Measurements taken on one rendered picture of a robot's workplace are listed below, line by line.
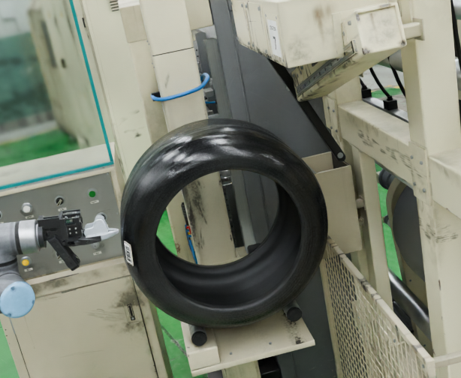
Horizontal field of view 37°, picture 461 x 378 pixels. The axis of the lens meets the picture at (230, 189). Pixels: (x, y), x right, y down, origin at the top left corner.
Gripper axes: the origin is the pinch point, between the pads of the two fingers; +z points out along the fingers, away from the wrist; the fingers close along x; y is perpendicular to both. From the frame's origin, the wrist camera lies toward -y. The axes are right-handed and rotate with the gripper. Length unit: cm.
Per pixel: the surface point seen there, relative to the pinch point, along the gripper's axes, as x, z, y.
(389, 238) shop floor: 211, 165, -104
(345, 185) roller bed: 21, 74, -1
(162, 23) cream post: 28, 20, 54
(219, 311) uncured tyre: -12.3, 26.2, -21.8
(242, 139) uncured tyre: -8.7, 36.1, 25.2
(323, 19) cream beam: -34, 51, 56
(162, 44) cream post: 28, 20, 48
